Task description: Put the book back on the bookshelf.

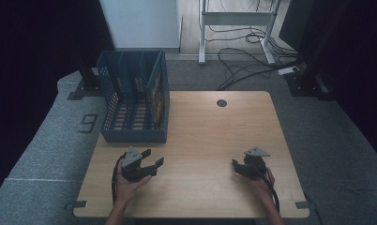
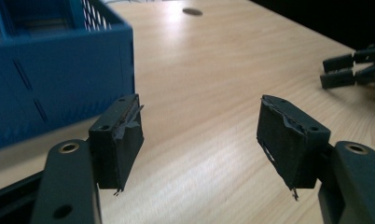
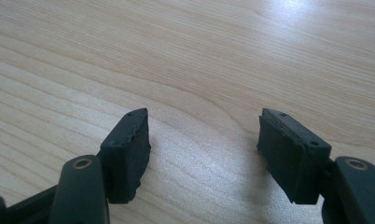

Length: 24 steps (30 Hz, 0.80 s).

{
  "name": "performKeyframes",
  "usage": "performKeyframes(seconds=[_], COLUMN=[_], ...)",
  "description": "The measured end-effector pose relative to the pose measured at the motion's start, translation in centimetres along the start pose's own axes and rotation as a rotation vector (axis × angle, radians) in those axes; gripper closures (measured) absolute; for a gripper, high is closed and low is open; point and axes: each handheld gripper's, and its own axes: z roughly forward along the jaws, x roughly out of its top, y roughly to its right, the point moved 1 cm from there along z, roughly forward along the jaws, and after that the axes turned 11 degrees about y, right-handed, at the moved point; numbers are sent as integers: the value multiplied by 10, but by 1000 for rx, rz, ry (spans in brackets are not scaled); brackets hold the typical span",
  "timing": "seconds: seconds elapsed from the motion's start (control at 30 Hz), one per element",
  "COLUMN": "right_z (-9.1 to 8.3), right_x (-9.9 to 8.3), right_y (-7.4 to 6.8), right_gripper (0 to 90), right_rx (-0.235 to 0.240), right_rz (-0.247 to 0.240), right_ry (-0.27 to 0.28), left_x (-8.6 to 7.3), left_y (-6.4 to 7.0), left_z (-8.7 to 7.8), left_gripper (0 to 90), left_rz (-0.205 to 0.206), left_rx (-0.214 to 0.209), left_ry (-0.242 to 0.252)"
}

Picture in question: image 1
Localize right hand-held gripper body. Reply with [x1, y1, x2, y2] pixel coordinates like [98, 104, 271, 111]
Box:
[239, 146, 272, 180]

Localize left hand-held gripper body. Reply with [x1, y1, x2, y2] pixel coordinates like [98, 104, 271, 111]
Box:
[117, 146, 154, 184]

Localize blue plastic file rack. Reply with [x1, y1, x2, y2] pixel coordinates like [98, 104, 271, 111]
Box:
[96, 50, 171, 144]

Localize blue cartoon picture book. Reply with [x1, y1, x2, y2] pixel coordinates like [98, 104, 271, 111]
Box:
[146, 51, 166, 129]

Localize person's right hand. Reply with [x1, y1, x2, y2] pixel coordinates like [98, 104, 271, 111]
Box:
[248, 167, 276, 202]

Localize person's left hand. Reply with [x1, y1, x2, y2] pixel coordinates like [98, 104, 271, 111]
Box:
[113, 164, 153, 205]

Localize black stand with base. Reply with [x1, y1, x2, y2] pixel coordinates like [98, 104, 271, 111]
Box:
[284, 0, 335, 101]
[66, 57, 104, 101]

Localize white power strip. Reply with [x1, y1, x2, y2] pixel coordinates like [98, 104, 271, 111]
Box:
[277, 66, 301, 76]

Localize white panel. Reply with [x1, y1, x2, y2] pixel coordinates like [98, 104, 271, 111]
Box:
[98, 0, 184, 51]

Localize right hand-held gripper cable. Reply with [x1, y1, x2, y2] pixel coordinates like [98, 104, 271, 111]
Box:
[253, 167, 281, 214]

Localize hand-held gripper cable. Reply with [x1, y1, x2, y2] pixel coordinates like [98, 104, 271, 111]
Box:
[253, 167, 281, 214]
[111, 152, 128, 206]

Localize left hand-held gripper cable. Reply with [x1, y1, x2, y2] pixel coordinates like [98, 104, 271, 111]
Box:
[111, 152, 128, 206]

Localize black floor cables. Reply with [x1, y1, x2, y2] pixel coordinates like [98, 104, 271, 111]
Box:
[204, 0, 304, 92]

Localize white metal desk frame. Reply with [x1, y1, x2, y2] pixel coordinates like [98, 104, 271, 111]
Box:
[198, 0, 281, 66]

